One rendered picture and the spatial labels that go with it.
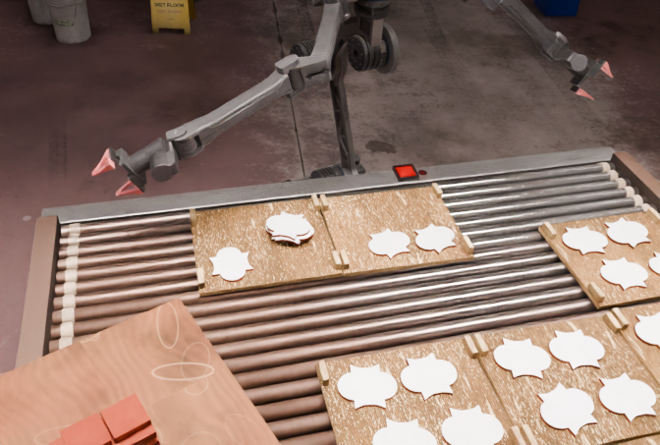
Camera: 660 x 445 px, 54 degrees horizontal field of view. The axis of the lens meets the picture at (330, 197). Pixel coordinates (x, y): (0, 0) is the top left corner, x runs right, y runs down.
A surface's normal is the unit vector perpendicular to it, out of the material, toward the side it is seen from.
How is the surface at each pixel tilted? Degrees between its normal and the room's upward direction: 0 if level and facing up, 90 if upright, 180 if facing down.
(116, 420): 0
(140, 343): 0
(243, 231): 0
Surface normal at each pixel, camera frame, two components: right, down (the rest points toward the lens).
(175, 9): 0.07, 0.44
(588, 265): 0.06, -0.78
